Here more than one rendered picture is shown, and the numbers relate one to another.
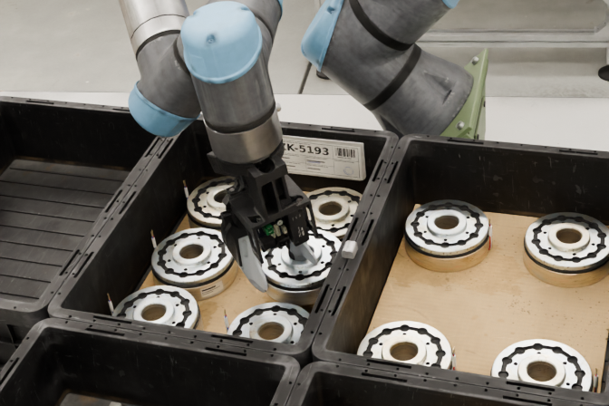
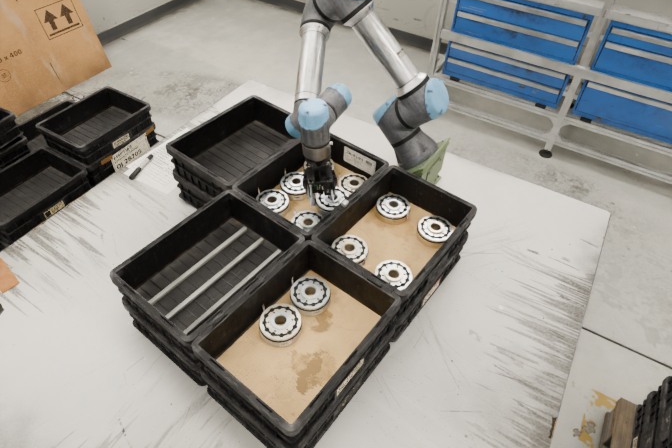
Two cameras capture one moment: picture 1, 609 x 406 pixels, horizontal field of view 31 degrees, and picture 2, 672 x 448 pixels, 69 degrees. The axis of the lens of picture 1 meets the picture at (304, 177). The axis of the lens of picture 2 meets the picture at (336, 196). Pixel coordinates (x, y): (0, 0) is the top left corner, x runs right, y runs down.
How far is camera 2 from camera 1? 0.33 m
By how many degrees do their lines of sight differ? 13
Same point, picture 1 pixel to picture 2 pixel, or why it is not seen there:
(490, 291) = (397, 236)
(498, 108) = (455, 160)
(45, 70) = not seen: hidden behind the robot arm
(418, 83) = (412, 144)
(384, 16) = (405, 114)
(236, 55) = (314, 122)
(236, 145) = (309, 153)
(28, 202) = (252, 139)
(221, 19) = (314, 106)
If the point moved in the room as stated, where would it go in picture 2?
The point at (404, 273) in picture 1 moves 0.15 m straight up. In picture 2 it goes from (370, 217) to (374, 180)
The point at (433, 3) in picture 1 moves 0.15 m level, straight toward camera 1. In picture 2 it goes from (425, 115) to (410, 141)
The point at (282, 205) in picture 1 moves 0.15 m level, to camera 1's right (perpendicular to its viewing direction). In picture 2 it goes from (322, 179) to (376, 191)
